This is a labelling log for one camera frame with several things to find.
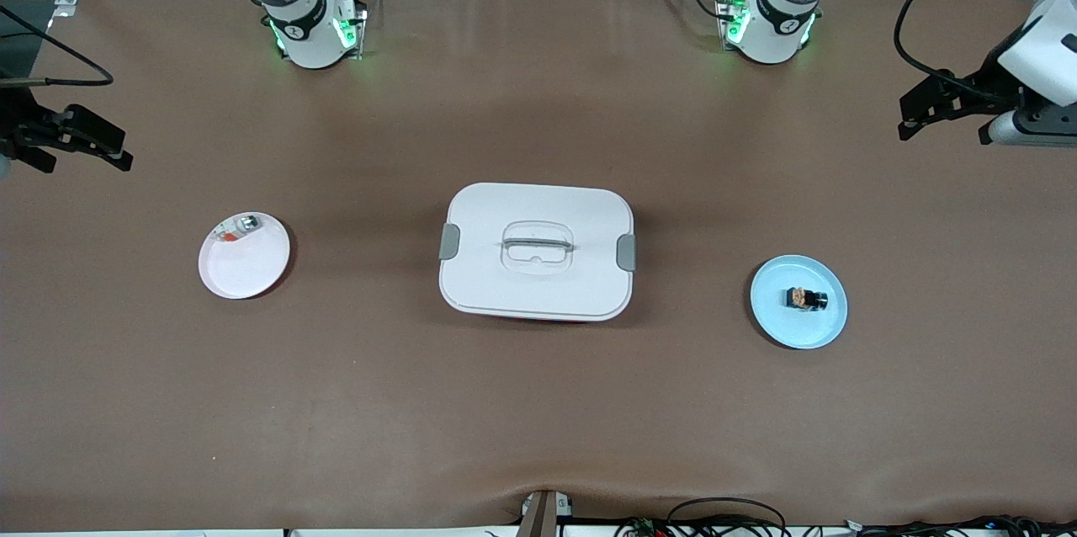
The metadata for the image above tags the brown camera mount bracket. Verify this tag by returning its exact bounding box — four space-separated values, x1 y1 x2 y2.
515 489 576 537

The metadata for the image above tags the small wired circuit board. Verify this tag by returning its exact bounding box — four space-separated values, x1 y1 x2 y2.
614 516 674 537

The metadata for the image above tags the black cable bundle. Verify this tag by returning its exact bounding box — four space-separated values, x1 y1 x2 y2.
846 514 1077 537

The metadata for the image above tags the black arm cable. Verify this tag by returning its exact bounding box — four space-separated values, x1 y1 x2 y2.
0 5 114 88
894 0 1023 93

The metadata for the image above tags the white lidded storage box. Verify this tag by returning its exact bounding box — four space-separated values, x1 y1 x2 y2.
438 182 638 324

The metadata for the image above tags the light blue round plate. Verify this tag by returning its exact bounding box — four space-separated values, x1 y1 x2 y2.
750 254 849 350

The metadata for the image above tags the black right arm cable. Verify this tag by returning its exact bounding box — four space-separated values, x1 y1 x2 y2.
0 5 114 88

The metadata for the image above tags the orange switch with black head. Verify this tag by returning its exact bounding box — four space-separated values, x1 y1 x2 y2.
785 286 830 312

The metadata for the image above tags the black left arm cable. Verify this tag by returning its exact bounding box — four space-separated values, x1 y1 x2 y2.
894 0 1023 93

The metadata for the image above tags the black looped cable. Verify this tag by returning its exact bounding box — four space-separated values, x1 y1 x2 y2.
666 497 788 537

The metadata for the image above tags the pink round plate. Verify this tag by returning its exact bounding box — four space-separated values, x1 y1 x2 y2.
198 211 292 300

